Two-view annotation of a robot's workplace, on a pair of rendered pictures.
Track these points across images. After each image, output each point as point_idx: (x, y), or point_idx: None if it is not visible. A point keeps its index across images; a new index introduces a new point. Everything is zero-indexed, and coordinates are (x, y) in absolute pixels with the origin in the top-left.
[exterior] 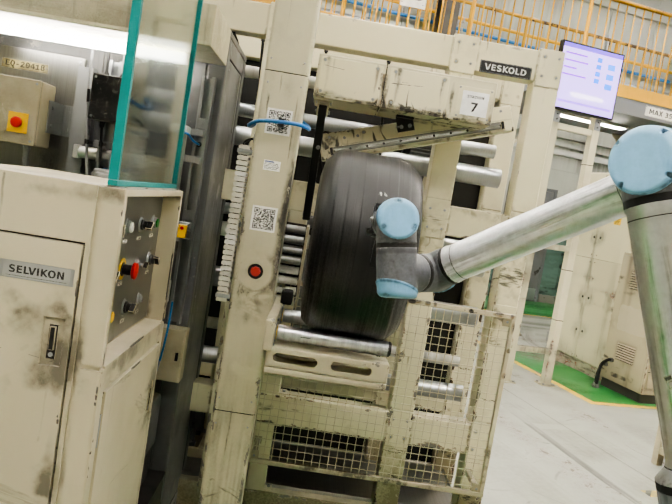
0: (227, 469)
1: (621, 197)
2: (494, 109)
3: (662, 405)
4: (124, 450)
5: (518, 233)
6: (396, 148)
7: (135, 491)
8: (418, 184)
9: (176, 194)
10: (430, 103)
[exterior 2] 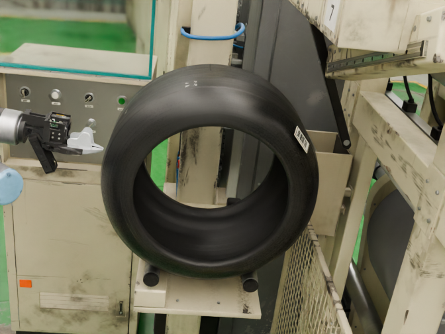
0: None
1: None
2: (425, 14)
3: None
4: (73, 231)
5: None
6: (353, 73)
7: (120, 274)
8: (155, 111)
9: (126, 83)
10: (315, 6)
